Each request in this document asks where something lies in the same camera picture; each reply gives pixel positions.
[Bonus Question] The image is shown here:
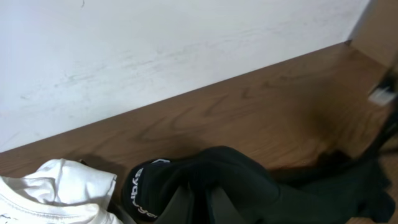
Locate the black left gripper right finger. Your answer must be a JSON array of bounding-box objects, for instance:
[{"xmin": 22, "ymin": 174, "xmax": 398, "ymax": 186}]
[{"xmin": 206, "ymin": 187, "xmax": 246, "ymax": 224}]

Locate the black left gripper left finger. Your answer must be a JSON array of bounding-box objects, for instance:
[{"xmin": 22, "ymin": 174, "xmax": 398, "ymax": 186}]
[{"xmin": 154, "ymin": 186, "xmax": 195, "ymax": 224}]

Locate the black t-shirt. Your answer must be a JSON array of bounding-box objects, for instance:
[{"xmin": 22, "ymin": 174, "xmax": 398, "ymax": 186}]
[{"xmin": 120, "ymin": 146, "xmax": 396, "ymax": 223}]

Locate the white crumpled t-shirt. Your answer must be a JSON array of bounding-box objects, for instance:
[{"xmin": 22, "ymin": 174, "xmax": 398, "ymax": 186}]
[{"xmin": 1, "ymin": 159, "xmax": 122, "ymax": 224}]

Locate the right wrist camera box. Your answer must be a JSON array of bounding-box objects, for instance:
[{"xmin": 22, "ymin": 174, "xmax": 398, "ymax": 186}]
[{"xmin": 368, "ymin": 87, "xmax": 397, "ymax": 106}]

